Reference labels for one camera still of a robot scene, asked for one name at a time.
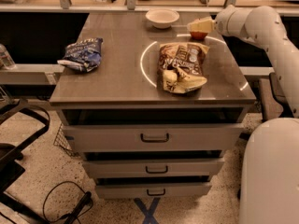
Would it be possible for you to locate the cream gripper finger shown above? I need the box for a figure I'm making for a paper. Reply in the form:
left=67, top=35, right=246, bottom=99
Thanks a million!
left=187, top=17, right=214, bottom=33

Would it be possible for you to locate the red apple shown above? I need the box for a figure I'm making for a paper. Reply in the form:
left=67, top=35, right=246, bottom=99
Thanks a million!
left=190, top=32, right=207, bottom=40

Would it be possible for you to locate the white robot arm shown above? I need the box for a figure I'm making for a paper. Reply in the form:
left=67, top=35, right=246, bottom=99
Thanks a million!
left=187, top=5, right=299, bottom=224

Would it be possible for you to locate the brown chip bag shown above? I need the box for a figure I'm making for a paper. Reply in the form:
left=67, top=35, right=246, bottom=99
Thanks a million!
left=158, top=42, right=209, bottom=94

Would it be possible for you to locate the blue chip bag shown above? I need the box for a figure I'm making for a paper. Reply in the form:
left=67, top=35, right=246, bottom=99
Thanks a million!
left=57, top=37, right=103, bottom=73

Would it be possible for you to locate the white bowl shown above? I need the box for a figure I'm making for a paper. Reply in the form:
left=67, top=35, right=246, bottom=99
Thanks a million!
left=146, top=9, right=179, bottom=29

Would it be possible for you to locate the grey drawer cabinet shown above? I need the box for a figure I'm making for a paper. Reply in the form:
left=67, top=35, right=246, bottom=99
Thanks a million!
left=50, top=12, right=255, bottom=186

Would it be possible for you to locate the black office chair right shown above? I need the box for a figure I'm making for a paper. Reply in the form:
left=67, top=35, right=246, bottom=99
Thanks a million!
left=259, top=72, right=292, bottom=121

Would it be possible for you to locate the plastic water bottle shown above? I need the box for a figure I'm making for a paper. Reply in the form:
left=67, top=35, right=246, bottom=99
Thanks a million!
left=0, top=44, right=16, bottom=69

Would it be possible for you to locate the black chair left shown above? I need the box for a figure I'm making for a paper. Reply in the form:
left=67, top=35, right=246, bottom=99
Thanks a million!
left=0, top=98, right=50, bottom=224

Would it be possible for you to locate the top drawer with handle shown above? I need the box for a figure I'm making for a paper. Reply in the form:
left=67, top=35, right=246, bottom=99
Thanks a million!
left=63, top=124, right=243, bottom=152

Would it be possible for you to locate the drawer with handle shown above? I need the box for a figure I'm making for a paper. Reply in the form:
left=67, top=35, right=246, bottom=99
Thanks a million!
left=63, top=124, right=243, bottom=152
left=83, top=158, right=224, bottom=178
left=95, top=182, right=212, bottom=199

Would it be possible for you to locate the middle drawer with handle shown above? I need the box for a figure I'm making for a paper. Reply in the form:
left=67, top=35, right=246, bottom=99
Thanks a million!
left=83, top=158, right=224, bottom=178

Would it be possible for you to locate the bottom drawer with handle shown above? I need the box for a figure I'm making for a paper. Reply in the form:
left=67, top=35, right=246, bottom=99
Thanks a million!
left=95, top=182, right=212, bottom=199

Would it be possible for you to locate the wire mesh basket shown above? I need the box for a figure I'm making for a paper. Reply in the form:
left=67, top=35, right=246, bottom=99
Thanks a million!
left=53, top=125, right=78, bottom=158

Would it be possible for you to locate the black cable on floor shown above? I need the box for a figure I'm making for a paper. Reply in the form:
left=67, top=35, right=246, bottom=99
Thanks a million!
left=42, top=180, right=94, bottom=224

